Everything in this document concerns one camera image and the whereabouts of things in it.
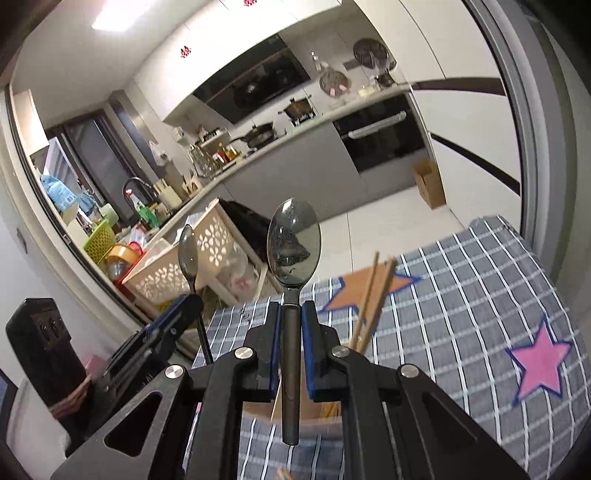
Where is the wooden chopstick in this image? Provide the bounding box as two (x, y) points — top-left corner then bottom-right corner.
(349, 251), (380, 349)
(360, 258), (398, 352)

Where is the black built-in oven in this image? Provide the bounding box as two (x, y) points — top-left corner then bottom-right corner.
(331, 95), (428, 174)

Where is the black range hood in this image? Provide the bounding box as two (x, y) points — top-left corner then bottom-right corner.
(193, 33), (311, 124)

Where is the white refrigerator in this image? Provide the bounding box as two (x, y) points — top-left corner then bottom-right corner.
(397, 0), (525, 197)

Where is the black kitchen faucet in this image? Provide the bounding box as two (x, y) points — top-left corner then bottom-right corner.
(122, 176), (158, 217)

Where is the black wok with lid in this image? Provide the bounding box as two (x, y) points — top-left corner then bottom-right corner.
(228, 122), (278, 149)

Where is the white knife block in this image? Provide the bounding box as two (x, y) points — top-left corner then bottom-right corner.
(154, 179), (183, 206)

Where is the yellow-green plastic basket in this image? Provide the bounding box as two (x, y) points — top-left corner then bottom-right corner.
(84, 218), (116, 266)

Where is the beige flower-cutout trolley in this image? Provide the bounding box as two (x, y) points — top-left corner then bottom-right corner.
(121, 198), (271, 319)

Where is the cardboard box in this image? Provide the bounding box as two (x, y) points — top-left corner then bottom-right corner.
(412, 159), (447, 209)

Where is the black cloth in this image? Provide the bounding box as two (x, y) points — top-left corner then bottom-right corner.
(218, 198), (278, 232)

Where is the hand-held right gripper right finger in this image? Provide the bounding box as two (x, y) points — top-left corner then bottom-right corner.
(301, 300), (532, 480)

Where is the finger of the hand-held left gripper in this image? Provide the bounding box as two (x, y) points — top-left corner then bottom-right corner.
(137, 294), (205, 356)

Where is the dark grey spoon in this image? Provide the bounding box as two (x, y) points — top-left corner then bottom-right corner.
(267, 198), (322, 446)
(178, 224), (215, 366)

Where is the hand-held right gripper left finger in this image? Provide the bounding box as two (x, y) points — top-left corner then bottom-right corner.
(50, 301), (283, 480)

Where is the beige utensil holder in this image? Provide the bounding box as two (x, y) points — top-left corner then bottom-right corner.
(241, 378), (345, 423)

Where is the ceiling light panel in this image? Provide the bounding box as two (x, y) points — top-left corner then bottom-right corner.
(91, 2), (148, 31)

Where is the checked star tablecloth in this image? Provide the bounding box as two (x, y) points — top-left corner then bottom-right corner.
(182, 215), (585, 480)

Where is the blue hanging bag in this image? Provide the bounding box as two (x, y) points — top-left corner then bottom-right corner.
(41, 174), (93, 213)

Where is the orange basin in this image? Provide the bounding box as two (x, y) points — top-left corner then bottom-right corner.
(106, 244), (144, 280)

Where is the round steamer rack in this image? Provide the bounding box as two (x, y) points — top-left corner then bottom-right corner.
(320, 68), (350, 97)

